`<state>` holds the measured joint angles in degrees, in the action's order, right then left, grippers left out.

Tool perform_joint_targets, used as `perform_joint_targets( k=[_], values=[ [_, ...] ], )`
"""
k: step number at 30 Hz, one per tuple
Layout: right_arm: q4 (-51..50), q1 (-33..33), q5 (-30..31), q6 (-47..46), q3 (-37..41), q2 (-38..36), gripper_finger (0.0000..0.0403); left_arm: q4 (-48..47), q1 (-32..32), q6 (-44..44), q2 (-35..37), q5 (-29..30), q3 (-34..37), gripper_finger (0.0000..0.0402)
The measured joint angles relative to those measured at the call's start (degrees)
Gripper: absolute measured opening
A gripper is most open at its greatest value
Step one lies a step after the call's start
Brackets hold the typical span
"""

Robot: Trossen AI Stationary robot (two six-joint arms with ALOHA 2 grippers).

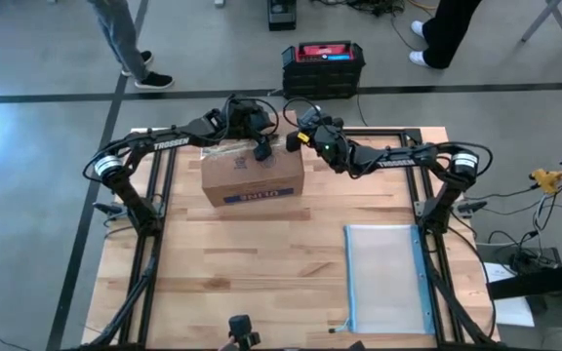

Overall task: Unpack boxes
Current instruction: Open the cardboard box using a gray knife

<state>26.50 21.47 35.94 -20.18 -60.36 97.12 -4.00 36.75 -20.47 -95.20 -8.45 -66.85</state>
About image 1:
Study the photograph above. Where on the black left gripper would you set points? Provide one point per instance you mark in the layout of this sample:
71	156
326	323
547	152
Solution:
247	119

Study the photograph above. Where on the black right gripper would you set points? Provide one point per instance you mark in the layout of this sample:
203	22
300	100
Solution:
327	141

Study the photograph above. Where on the brown cardboard box blue print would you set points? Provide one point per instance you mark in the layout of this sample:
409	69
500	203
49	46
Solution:
252	175

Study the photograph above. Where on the white mesh pouch blue trim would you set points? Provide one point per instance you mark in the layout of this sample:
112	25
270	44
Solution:
388	278

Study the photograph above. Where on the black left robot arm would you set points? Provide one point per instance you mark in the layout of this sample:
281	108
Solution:
171	142

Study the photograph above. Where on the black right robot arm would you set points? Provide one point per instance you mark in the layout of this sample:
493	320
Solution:
398	162

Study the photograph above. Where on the red and black tool case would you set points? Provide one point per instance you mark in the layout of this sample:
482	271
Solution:
322	73

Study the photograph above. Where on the black floor box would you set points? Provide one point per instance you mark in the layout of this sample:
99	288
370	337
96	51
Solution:
281	14

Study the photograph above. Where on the person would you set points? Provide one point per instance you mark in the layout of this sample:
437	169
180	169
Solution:
447	34
120	34

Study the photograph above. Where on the black power adapter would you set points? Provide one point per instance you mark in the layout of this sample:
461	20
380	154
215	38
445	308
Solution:
530	261

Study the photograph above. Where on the white paper sheet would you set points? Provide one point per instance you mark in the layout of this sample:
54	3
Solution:
512	312

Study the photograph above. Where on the black bar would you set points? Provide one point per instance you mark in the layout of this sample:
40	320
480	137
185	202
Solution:
539	280

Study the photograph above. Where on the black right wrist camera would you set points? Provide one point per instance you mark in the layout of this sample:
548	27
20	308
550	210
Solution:
293	141

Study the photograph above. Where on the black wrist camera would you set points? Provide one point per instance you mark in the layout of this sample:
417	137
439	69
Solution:
293	141
263	150

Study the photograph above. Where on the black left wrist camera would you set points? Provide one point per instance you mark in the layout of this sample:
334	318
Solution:
263	150

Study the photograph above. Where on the black aluminium table frame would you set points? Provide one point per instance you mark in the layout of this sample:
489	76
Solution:
378	132

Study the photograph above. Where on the grey metal bracket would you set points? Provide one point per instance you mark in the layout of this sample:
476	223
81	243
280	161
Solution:
420	208

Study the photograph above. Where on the black table-level camera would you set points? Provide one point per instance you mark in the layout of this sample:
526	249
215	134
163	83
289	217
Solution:
242	326

